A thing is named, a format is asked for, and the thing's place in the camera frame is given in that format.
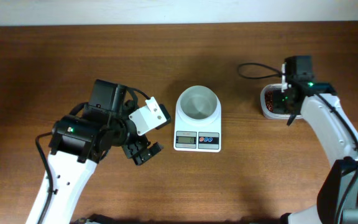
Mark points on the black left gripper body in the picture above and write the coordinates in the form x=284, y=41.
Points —
x=125, y=133

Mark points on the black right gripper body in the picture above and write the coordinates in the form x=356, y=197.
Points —
x=284, y=98

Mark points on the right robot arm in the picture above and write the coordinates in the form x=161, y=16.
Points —
x=319, y=105

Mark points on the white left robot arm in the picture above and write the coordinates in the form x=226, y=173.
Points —
x=62, y=184

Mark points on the white digital kitchen scale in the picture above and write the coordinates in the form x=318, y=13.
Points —
x=198, y=135

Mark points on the red adzuki beans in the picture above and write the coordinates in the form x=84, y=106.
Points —
x=269, y=100

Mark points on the clear plastic bean container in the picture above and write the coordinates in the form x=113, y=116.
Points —
x=268, y=114

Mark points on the white bowl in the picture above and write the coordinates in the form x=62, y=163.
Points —
x=198, y=102

